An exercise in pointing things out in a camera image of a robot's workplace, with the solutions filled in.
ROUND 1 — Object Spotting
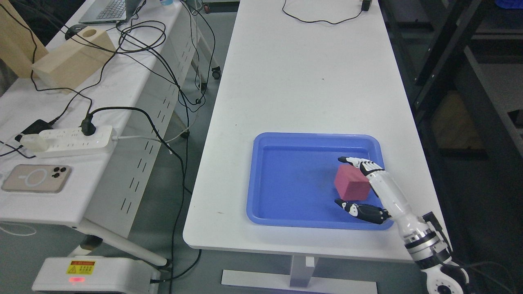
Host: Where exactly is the black cable on desk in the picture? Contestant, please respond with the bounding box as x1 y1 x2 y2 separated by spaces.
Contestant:
282 0 372 25

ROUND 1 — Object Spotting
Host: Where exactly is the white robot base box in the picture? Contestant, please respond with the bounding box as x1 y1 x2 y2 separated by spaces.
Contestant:
31 256 161 294

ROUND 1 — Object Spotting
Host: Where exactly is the brown cardboard box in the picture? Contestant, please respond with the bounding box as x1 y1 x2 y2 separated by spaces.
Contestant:
430 91 484 149

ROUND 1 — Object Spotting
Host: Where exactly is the black power plug cable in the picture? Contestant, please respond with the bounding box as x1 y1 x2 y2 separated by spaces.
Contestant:
81 106 201 294

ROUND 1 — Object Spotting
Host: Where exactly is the grey laptop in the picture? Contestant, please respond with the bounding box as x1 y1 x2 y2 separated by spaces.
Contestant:
78 0 142 25

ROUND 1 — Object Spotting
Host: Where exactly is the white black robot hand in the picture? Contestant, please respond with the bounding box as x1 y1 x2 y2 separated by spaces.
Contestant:
335 156 429 239

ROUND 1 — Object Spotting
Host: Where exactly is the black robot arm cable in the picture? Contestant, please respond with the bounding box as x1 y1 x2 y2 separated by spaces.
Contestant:
423 212 523 294

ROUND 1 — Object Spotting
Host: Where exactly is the pink cube block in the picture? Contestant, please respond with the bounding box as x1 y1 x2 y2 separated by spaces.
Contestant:
334 164 371 201

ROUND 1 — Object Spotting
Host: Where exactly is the smartphone in beige case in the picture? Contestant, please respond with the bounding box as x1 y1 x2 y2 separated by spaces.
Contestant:
1 164 73 194

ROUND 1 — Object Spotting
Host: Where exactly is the wooden block with hole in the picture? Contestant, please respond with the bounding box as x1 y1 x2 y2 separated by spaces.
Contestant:
31 26 116 91

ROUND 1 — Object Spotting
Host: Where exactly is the white desk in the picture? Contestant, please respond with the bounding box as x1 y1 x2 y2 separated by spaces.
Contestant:
183 0 450 294

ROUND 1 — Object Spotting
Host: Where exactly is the black power adapter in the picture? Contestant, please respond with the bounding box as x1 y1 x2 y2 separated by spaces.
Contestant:
15 119 56 142

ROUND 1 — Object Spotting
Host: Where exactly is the white side table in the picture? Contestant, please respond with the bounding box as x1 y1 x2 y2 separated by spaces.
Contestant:
1 1 204 267

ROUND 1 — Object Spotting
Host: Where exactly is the blue plastic tray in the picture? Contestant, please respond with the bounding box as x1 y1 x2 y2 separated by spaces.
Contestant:
246 132 393 231

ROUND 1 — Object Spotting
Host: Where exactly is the black metal shelf right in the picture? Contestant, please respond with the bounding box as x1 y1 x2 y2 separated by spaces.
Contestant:
378 0 523 294

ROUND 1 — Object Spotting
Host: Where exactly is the white robot forearm wrist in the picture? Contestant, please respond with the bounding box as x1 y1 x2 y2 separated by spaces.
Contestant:
397 212 475 294

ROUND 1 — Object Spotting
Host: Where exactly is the white power strip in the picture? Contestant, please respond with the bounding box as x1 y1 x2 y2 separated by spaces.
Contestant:
20 125 116 158

